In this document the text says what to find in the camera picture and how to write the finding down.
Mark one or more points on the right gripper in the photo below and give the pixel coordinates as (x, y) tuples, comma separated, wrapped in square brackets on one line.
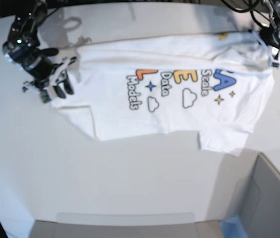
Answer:
[(45, 73)]

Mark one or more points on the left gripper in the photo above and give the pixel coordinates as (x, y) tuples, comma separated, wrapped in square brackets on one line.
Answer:
[(267, 40)]

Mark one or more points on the white printed t-shirt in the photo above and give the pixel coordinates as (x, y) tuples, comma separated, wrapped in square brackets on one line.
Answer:
[(216, 85)]

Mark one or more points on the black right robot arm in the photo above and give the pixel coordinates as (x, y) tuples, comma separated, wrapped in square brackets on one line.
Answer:
[(22, 49)]

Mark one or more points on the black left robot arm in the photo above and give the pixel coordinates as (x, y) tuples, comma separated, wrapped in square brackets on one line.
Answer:
[(273, 7)]

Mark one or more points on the grey partition panel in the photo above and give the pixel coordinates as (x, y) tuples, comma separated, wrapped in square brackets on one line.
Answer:
[(246, 195)]

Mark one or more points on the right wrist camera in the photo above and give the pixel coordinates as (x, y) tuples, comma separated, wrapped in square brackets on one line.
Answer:
[(44, 96)]

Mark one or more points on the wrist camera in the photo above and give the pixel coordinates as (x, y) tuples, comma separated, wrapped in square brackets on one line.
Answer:
[(275, 63), (44, 96)]

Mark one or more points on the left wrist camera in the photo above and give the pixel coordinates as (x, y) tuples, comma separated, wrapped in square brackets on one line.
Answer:
[(275, 63)]

